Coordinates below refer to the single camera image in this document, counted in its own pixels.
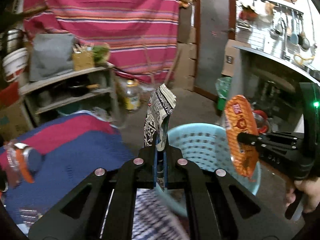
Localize black white patterned wrapper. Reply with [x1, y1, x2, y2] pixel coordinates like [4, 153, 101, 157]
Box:
[143, 83, 176, 151]

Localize long orange snack packet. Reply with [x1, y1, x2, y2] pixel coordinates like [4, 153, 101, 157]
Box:
[224, 95, 259, 179]

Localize white kitchen cabinet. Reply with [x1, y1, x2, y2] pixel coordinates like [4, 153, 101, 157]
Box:
[228, 46, 319, 133]

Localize right hand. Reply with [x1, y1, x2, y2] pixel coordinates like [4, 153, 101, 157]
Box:
[285, 177, 320, 214]

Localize light blue plastic basket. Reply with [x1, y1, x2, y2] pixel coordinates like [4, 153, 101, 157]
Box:
[154, 122, 262, 218]

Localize yellow oil bottle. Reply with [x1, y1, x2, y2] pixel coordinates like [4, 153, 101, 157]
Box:
[124, 80, 140, 111]

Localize green plastic bag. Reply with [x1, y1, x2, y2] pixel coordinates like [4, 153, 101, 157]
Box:
[215, 76, 232, 111]

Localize blue red table cloth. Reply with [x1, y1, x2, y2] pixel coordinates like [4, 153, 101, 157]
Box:
[5, 113, 133, 224]

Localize black frying pan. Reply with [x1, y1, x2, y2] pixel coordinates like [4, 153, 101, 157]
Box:
[68, 83, 100, 97]

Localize green leafy vegetables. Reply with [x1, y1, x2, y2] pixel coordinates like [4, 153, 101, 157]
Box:
[92, 43, 111, 66]

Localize bamboo chopstick holder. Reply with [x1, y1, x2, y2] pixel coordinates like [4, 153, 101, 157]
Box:
[72, 44, 95, 71]

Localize grey metal shelf rack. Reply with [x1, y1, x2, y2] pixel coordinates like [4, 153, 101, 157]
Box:
[19, 63, 120, 126]

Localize red striped hanging cloth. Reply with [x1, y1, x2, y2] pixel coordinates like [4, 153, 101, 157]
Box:
[23, 0, 179, 83]

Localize clear jar with orange band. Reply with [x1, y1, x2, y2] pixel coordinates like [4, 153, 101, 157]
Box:
[4, 140, 43, 188]

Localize grey fabric bag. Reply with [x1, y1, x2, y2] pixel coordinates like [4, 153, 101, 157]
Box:
[29, 33, 75, 82]

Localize white plastic bucket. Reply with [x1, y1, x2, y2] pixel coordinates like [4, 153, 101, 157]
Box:
[3, 48, 29, 83]

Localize steel pot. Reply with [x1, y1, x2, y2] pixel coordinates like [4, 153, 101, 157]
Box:
[2, 29, 24, 54]

